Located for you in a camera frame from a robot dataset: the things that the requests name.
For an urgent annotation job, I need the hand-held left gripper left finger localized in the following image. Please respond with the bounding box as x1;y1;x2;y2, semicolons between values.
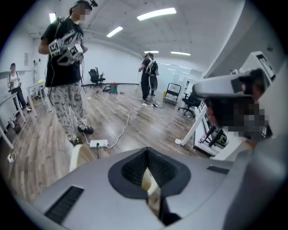
33;147;165;230

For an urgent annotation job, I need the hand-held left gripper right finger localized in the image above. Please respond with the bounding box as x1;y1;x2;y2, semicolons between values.
147;147;234;220

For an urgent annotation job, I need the white power strip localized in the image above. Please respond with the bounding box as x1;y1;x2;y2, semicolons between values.
89;139;109;149

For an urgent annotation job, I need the black and red equipment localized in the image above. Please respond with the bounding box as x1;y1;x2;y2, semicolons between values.
198;124;228;148

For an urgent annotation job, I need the white table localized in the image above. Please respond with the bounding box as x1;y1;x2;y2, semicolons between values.
180;105;246;160
26;81;52;118
0;92;27;150

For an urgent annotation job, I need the person's gray shirt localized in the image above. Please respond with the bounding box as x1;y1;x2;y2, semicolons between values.
221;132;288;230

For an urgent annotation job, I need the person's head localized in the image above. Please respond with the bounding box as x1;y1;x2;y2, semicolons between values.
204;96;270;140

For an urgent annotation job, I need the black office chair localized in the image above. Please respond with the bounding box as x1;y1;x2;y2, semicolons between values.
88;67;106;87
178;91;202;118

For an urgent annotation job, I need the black platform cart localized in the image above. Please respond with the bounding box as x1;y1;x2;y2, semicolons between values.
163;82;182;106

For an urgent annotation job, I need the red and green vacuum cleaner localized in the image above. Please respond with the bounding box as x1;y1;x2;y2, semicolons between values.
103;82;119;94

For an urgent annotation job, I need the white ladder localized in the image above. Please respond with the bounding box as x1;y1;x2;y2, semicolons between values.
32;59;41;84

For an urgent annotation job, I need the white power cable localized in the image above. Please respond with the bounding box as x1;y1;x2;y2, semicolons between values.
105;107;139;149

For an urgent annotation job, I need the white head-mounted camera rig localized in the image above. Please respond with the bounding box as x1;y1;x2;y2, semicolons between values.
193;68;270;101

